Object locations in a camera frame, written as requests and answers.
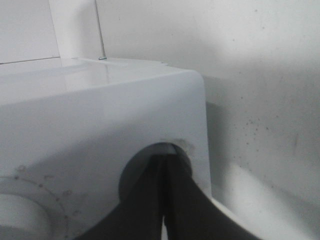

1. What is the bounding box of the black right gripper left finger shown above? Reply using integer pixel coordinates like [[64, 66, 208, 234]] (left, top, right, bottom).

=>
[[77, 160, 166, 240]]

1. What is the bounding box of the white microwave oven body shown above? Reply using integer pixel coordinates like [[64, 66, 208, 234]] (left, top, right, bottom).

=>
[[0, 58, 212, 240]]

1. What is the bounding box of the lower white microwave knob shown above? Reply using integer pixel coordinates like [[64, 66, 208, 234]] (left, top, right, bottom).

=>
[[0, 176, 68, 240]]

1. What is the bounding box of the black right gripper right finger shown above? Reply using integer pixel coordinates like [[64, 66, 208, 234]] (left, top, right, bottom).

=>
[[162, 153, 258, 240]]

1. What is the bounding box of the round white door release button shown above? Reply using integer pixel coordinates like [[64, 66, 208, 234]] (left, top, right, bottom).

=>
[[118, 142, 193, 201]]

